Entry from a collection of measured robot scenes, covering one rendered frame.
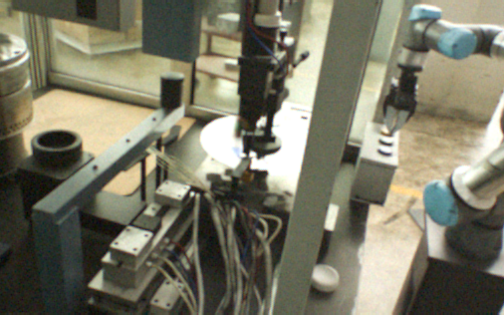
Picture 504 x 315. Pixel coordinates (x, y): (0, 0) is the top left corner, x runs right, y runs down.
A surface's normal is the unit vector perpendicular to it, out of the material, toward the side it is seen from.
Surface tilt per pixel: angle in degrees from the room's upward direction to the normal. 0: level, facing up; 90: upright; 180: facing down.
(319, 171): 90
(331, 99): 90
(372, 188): 90
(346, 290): 0
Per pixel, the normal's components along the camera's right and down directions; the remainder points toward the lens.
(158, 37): -0.29, 0.44
